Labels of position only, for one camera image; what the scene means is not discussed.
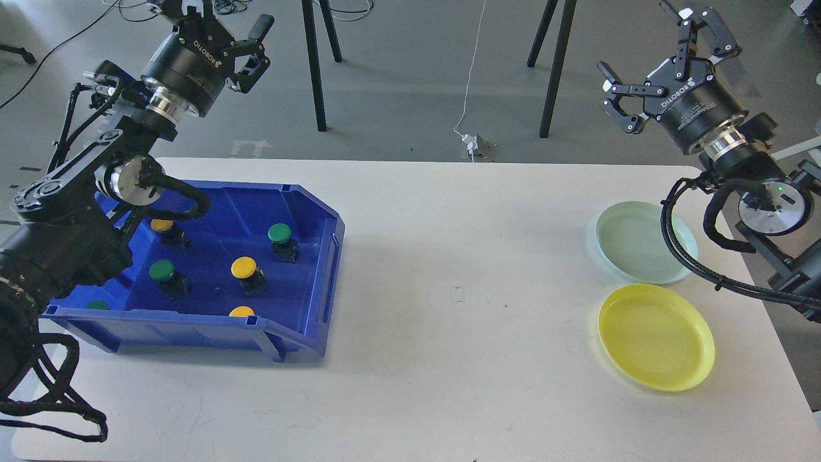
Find yellow push button back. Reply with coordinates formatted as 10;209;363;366
149;218;190;252

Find black tripod legs left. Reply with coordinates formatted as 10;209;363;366
300;1;343;132

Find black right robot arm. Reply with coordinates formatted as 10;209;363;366
598;1;820;322

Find green push button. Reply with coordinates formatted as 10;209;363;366
267;223;300;264
148;259;190;300

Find black tripod legs right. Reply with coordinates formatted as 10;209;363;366
526;1;577;139

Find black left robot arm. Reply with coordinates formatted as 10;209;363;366
1;1;275;443

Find green push button front corner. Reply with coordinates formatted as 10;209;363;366
84;300;110;311

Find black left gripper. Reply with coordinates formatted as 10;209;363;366
140;0;275;117

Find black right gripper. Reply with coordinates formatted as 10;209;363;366
597;0;749;155

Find light green plate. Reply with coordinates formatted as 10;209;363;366
591;201;690;286

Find white power adapter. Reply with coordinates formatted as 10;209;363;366
461;133;495;162

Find black tripod legs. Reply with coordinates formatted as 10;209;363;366
300;1;343;132
526;1;577;139

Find blue plastic storage bin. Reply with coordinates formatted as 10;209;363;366
43;181;345;362

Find white cable on floor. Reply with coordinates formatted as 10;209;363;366
453;0;488;143

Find yellow push button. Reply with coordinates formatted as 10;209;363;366
229;306;255;318
149;218;190;252
230;255;269;298

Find yellow plate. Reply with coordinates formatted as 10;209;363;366
597;284;716;392

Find office chair base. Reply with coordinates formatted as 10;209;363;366
770;135;821;160

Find black cables on floor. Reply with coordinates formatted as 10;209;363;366
0;0;375;110

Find yellow push button front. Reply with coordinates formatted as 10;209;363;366
229;306;255;318

